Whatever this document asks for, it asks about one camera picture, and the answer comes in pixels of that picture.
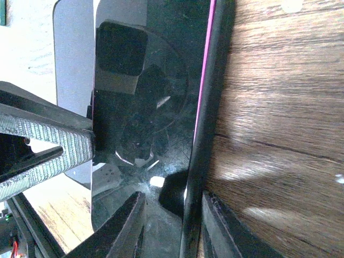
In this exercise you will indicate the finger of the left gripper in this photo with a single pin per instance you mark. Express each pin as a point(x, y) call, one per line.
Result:
point(39, 140)

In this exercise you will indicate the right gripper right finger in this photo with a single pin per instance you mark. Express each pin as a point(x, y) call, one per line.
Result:
point(225, 236)

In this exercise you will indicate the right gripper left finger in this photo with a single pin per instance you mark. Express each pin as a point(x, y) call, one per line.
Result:
point(121, 235)

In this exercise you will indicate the red-cased smartphone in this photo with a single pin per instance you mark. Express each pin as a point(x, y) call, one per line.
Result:
point(149, 71)

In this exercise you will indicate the black phone case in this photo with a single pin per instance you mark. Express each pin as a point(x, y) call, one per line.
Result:
point(217, 43)

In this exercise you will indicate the black aluminium frame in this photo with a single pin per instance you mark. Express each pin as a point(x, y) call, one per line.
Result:
point(32, 236)

